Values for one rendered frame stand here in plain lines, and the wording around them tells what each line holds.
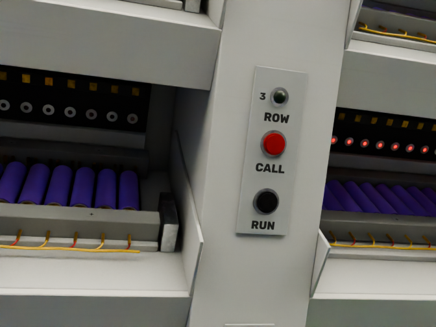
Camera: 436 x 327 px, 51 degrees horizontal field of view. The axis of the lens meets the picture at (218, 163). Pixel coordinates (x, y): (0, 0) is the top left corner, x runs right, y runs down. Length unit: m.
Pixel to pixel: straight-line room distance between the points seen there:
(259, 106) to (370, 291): 0.19
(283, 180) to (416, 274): 0.18
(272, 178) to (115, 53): 0.14
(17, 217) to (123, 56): 0.15
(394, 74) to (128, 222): 0.24
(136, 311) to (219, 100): 0.16
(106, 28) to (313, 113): 0.16
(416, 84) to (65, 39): 0.27
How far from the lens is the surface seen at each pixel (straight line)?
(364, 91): 0.38
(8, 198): 0.41
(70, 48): 0.33
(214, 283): 0.35
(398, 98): 0.40
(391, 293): 0.42
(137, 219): 0.38
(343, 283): 0.41
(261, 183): 0.34
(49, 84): 0.47
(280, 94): 0.33
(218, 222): 0.34
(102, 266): 0.37
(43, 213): 0.38
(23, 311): 0.36
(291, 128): 0.34
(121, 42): 0.33
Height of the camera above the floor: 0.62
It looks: 6 degrees down
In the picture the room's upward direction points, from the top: 6 degrees clockwise
